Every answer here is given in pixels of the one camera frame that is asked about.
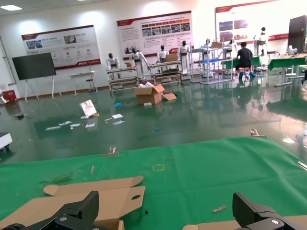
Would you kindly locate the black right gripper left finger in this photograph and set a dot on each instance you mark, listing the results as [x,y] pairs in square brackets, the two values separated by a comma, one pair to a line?
[84,213]

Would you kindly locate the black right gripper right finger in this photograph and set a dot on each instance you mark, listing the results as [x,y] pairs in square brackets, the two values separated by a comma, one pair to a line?
[249,213]

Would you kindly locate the cardboard box with round hole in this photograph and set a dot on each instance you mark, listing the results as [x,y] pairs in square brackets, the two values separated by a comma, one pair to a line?
[108,198]

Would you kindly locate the red box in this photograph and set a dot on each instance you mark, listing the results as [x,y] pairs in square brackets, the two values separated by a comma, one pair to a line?
[9,95]

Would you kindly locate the small wooden chip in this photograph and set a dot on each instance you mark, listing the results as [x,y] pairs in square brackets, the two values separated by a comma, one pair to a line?
[219,209]

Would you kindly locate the green table cloth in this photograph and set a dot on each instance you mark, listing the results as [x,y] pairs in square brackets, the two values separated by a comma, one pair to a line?
[204,167]

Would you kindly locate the white machine base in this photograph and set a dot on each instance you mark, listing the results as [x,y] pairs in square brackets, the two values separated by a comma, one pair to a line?
[4,141]

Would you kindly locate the small blue floor object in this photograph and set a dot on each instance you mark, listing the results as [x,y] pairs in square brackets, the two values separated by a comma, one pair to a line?
[157,129]

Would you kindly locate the black stool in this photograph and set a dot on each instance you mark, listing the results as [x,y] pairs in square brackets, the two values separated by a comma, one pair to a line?
[91,83]

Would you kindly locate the open large cardboard carton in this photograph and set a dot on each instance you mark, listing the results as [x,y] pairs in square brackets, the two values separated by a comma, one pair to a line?
[148,94]

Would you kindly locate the small white table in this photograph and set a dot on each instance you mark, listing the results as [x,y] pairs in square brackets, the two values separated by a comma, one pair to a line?
[81,75]

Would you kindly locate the flat cardboard sheet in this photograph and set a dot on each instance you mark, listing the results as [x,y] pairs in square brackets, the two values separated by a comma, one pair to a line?
[169,96]

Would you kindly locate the white humanoid robot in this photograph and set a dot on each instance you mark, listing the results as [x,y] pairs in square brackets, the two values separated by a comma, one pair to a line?
[136,57]
[163,54]
[184,54]
[112,63]
[263,36]

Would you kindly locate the green covered work table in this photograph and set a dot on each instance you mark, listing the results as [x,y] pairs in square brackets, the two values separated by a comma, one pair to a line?
[287,62]
[255,60]

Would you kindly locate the black display screen on stand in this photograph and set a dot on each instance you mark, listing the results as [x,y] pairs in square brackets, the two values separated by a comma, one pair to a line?
[33,65]

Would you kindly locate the metal shelf rack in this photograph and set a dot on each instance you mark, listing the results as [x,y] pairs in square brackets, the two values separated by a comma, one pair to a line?
[208,62]

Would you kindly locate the seated person in dark shirt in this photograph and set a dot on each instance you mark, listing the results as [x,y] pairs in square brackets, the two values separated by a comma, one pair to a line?
[245,56]

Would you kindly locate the black tall cabinet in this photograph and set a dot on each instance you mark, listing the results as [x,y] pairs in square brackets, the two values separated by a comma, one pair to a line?
[297,33]

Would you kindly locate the metal frame workbench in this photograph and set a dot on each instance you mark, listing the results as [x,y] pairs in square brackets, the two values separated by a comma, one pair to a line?
[122,80]
[165,74]

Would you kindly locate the red bordered wall poster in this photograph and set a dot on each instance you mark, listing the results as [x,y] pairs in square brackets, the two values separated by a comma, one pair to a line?
[72,38]

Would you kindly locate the wall poster with photo row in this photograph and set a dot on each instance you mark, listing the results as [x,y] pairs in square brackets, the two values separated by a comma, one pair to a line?
[156,33]

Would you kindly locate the large bright wall poster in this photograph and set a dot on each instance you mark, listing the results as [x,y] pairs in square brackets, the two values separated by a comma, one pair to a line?
[263,14]

